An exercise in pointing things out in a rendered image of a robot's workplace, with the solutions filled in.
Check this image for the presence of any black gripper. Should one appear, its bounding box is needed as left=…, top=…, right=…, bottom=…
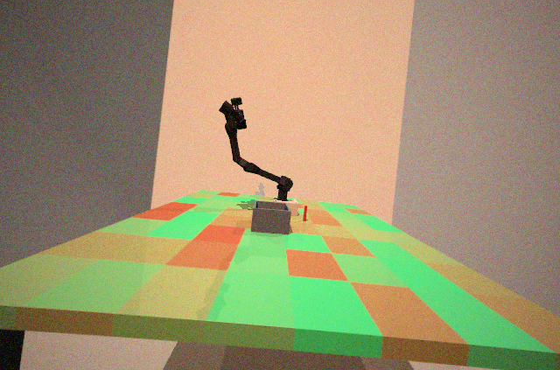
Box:
left=231, top=97, right=247, bottom=129

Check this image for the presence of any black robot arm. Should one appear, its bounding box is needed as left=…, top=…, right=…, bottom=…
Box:
left=219, top=101, right=293, bottom=201

